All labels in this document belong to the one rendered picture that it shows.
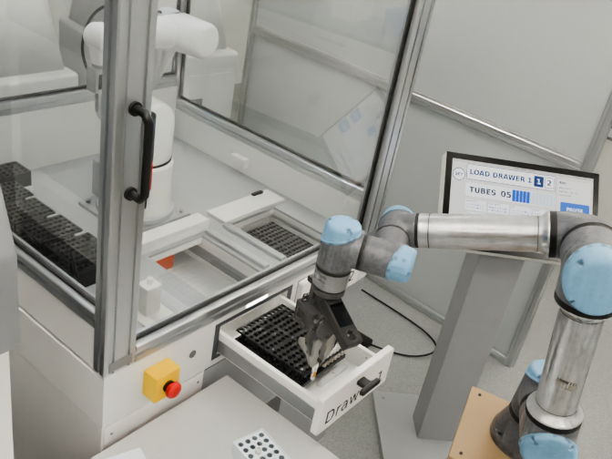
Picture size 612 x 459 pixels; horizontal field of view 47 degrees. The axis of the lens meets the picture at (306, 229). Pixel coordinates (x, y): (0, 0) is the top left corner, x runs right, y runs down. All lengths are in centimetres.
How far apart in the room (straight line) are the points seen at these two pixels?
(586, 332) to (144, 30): 97
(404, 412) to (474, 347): 50
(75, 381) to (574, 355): 105
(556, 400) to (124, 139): 98
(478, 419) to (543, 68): 166
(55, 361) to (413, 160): 221
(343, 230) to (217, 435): 60
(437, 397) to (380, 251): 142
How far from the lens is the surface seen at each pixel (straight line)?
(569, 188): 243
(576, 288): 135
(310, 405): 164
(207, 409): 175
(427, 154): 339
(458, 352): 262
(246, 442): 166
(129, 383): 161
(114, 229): 134
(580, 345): 146
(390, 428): 289
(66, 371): 167
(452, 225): 149
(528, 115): 311
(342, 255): 139
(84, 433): 173
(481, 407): 189
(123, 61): 121
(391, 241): 141
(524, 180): 236
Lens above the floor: 198
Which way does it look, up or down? 29 degrees down
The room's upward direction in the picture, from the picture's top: 11 degrees clockwise
